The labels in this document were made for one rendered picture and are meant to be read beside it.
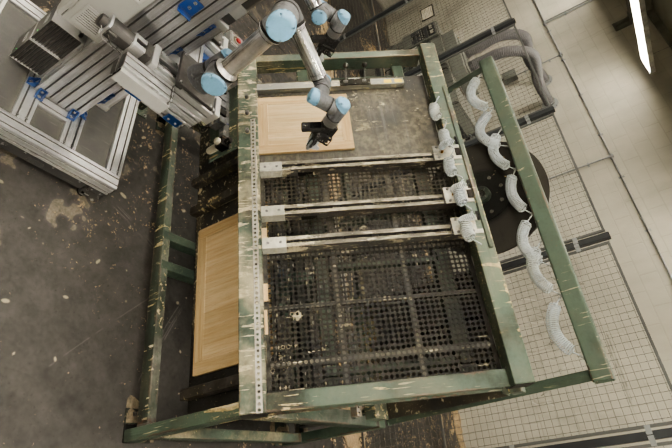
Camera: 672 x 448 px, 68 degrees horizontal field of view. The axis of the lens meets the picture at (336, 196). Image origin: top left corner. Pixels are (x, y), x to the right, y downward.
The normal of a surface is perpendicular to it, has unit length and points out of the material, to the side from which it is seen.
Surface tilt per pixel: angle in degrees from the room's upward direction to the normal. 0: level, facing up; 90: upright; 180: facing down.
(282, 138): 55
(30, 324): 0
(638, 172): 90
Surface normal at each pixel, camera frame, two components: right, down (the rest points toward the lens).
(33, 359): 0.83, -0.36
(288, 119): 0.04, -0.52
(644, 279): -0.55, -0.47
